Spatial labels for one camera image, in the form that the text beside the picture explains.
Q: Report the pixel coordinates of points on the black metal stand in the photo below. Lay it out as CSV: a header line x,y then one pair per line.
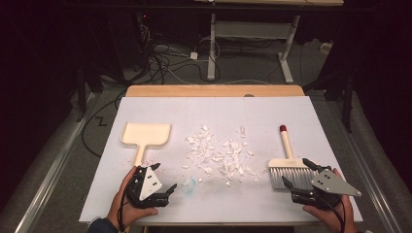
x,y
347,103
81,97

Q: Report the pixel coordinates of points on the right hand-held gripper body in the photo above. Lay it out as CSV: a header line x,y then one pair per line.
x,y
333,184

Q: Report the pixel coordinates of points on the round dark table grommet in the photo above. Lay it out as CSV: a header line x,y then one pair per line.
x,y
248,95

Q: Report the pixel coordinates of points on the pile of white paper scraps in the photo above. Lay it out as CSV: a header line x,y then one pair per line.
x,y
234,160

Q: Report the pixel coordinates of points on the aluminium rail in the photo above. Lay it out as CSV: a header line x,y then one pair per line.
x,y
55,168
366,168

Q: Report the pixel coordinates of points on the white foam board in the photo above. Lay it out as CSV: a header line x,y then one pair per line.
x,y
210,110

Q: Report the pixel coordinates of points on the wooden table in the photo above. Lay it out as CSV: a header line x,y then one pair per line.
x,y
210,90

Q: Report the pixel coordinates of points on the white power strip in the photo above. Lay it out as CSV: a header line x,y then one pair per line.
x,y
326,47

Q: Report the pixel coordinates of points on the person's left hand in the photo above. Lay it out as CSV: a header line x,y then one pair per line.
x,y
129,215

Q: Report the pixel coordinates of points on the cream brush with red tip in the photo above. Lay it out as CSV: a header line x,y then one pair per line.
x,y
286,145

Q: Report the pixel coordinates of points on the white power adapter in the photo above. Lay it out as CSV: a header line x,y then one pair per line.
x,y
193,55

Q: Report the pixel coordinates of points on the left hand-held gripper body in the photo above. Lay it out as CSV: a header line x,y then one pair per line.
x,y
147,184

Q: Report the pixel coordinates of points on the cream dustpan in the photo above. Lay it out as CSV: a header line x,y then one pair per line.
x,y
145,134

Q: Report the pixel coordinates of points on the white metal frame desk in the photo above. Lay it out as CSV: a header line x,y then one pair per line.
x,y
212,48

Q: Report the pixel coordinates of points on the person's right hand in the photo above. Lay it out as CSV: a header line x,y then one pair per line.
x,y
336,220

